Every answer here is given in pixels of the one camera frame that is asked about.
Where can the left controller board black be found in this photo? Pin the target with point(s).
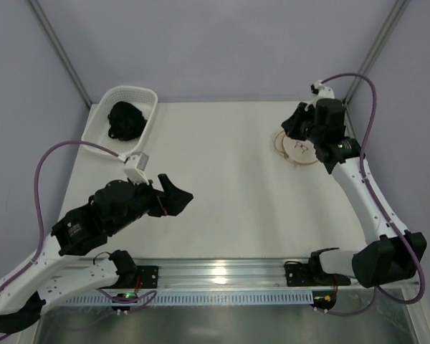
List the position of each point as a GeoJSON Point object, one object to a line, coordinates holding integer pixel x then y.
{"type": "Point", "coordinates": [121, 302]}

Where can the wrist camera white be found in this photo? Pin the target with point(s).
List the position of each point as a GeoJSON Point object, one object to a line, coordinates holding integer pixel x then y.
{"type": "Point", "coordinates": [134, 167]}
{"type": "Point", "coordinates": [320, 91]}

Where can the aluminium frame post left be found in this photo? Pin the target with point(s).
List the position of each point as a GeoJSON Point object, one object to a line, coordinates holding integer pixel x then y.
{"type": "Point", "coordinates": [43, 21]}

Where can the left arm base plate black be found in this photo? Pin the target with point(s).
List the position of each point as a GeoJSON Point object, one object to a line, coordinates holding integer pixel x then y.
{"type": "Point", "coordinates": [146, 277]}

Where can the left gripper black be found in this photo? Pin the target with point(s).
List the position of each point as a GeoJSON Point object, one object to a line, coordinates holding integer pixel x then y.
{"type": "Point", "coordinates": [159, 201]}

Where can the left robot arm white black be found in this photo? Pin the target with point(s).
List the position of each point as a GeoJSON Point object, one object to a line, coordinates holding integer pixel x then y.
{"type": "Point", "coordinates": [34, 288]}

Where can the aluminium frame post right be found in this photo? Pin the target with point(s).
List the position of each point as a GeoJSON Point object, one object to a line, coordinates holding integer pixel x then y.
{"type": "Point", "coordinates": [389, 20]}

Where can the right controller board black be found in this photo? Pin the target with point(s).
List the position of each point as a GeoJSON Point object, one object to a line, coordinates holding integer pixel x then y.
{"type": "Point", "coordinates": [323, 300]}

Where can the controller board black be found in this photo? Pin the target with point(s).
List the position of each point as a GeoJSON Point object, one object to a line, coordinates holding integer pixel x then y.
{"type": "Point", "coordinates": [323, 300]}
{"type": "Point", "coordinates": [121, 302]}

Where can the slotted cable duct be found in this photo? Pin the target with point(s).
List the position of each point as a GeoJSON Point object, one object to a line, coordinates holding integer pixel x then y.
{"type": "Point", "coordinates": [224, 298]}

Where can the aluminium frame post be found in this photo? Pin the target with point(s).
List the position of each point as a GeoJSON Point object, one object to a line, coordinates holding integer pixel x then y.
{"type": "Point", "coordinates": [389, 20]}
{"type": "Point", "coordinates": [43, 21]}

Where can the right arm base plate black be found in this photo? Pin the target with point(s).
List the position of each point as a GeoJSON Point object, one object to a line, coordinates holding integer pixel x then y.
{"type": "Point", "coordinates": [299, 274]}

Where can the white perforated plastic basket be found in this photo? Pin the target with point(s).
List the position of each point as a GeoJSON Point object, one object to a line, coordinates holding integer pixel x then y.
{"type": "Point", "coordinates": [97, 126]}

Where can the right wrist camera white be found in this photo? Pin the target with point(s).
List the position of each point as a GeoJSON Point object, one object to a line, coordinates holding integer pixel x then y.
{"type": "Point", "coordinates": [320, 91]}

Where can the aluminium mounting rail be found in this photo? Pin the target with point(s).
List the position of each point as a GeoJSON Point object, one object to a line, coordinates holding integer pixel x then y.
{"type": "Point", "coordinates": [220, 274]}

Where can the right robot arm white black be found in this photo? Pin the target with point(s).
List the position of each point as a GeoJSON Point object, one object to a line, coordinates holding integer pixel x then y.
{"type": "Point", "coordinates": [392, 251]}

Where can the black bra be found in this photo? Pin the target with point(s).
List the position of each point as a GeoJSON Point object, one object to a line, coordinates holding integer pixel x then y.
{"type": "Point", "coordinates": [126, 122]}

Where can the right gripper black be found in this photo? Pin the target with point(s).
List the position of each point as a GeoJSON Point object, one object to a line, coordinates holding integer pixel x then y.
{"type": "Point", "coordinates": [300, 122]}

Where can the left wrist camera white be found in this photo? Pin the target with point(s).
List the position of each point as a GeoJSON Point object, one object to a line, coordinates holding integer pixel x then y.
{"type": "Point", "coordinates": [134, 167]}

